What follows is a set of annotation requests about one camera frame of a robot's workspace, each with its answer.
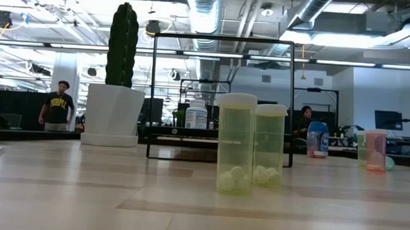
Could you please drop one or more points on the silver ventilation duct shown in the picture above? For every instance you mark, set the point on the silver ventilation duct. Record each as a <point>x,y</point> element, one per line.
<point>313,5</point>
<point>204,18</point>

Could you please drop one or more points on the background black robot arm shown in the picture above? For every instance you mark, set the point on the background black robot arm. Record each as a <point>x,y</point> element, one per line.
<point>346,129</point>

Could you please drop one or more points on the yellow-green pill bottle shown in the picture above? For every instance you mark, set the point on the yellow-green pill bottle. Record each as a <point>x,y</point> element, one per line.
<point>271,145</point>
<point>236,144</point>

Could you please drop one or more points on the person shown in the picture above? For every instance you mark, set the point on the person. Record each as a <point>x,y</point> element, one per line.
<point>58,105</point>
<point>304,121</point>

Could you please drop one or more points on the black partition wall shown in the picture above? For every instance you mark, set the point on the black partition wall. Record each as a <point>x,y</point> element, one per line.
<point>18,107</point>

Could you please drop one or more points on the white hexagonal plant pot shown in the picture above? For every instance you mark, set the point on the white hexagonal plant pot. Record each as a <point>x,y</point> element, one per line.
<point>113,107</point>

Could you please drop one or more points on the grey wall vent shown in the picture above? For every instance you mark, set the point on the grey wall vent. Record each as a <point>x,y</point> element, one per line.
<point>266,78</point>
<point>318,81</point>

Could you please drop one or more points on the pink pill bottle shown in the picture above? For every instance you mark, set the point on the pink pill bottle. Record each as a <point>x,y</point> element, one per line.
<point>376,150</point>

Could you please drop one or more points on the black aluminium table frame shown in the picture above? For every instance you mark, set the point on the black aluminium table frame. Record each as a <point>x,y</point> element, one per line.
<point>34,136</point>

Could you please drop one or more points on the large white labelled medicine bottle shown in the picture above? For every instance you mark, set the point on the large white labelled medicine bottle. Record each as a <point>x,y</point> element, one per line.
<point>196,116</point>

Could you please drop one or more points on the tall green cactus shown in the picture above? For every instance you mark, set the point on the tall green cactus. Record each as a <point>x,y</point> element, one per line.
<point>122,45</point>

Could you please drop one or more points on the long ceiling strip light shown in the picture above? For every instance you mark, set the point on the long ceiling strip light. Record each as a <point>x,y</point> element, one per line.
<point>212,54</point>
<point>162,51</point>
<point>405,67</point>
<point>79,46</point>
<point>279,58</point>
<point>15,43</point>
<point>346,63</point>

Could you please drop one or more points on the yellow hanging pendant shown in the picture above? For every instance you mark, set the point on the yellow hanging pendant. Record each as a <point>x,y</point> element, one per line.
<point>302,77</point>

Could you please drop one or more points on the black ceiling spotlight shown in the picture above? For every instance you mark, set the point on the black ceiling spotlight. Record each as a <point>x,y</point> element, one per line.
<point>3,19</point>
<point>175,74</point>
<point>92,72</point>
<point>152,26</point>

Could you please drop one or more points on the teal pill bottle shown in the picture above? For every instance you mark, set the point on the teal pill bottle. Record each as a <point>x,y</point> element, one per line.
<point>390,163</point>

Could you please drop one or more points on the black computer monitor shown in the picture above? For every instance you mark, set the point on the black computer monitor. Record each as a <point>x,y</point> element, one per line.
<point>388,120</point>

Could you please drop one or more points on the green leafy potted plant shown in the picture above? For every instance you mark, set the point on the green leafy potted plant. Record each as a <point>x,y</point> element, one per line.
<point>179,118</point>

